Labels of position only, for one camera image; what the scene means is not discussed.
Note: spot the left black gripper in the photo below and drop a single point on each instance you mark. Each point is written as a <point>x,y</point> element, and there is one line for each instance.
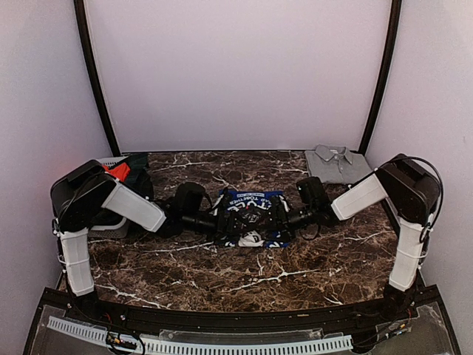
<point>222,230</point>

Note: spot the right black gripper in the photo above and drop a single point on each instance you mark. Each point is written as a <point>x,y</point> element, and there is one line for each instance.
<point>285,227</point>

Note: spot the blue printed t-shirt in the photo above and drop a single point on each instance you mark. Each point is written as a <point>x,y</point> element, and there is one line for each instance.
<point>253,215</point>

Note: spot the grey button shirt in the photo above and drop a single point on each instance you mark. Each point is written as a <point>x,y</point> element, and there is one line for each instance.
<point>336,164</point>

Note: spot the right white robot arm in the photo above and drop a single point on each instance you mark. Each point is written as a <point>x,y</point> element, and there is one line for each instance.
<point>411,186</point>

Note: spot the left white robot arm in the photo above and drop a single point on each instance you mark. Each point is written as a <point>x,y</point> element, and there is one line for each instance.
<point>96,191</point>

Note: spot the grey laundry basket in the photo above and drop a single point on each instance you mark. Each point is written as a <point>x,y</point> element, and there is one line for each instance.
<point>118,228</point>

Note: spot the black garment in basket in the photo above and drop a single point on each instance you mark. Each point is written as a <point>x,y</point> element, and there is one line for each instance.
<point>138,178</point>

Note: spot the orange red garment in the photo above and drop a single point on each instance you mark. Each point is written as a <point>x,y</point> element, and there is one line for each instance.
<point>121,172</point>

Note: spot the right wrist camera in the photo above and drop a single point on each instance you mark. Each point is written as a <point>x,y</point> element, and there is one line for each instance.
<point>279,205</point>

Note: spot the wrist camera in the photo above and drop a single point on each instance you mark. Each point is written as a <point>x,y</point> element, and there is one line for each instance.
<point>222,203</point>
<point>279,205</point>

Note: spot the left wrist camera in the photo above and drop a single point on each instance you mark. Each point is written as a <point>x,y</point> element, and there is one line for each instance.
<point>222,203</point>

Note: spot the black curved front rail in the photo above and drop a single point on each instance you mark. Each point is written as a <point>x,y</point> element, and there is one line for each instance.
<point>357,319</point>

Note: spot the white slotted cable duct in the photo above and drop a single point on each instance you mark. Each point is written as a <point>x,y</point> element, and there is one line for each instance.
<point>178,342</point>

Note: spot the right black frame post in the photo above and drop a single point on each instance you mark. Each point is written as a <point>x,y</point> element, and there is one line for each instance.
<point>381,83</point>

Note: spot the black frame post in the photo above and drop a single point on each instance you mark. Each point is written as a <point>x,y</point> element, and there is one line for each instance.
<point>381,83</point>
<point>91,68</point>

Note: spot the left black frame post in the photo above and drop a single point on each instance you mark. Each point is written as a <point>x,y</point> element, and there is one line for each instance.
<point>91,68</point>

